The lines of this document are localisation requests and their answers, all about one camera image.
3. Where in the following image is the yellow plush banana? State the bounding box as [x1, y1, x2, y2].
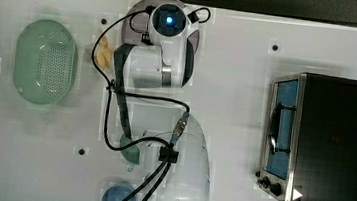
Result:
[84, 35, 114, 72]

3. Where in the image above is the green perforated colander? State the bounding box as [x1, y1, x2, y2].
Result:
[13, 19, 77, 105]

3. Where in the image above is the grey round plate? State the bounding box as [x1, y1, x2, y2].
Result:
[121, 0, 210, 45]

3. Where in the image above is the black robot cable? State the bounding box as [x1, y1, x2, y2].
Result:
[75, 0, 212, 201]

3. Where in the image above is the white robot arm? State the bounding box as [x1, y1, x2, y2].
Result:
[102, 0, 210, 201]

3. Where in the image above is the black toaster oven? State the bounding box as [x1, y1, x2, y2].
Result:
[255, 72, 357, 201]

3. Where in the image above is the blue cup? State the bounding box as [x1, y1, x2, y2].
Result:
[102, 183, 137, 201]

